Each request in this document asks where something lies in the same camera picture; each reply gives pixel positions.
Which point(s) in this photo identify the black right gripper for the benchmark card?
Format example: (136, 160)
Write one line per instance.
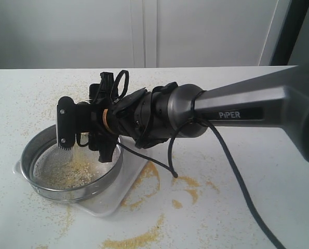
(92, 129)

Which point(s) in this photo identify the yellow grain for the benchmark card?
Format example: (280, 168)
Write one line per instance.
(69, 169)

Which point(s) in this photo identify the round stainless steel sieve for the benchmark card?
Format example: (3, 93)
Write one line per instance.
(44, 143)

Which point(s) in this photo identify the stainless steel cup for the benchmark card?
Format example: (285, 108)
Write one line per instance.
(83, 102)

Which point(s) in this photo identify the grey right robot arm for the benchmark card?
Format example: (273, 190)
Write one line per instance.
(279, 99)

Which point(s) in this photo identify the white plastic tray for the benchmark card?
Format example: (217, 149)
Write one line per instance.
(109, 200)

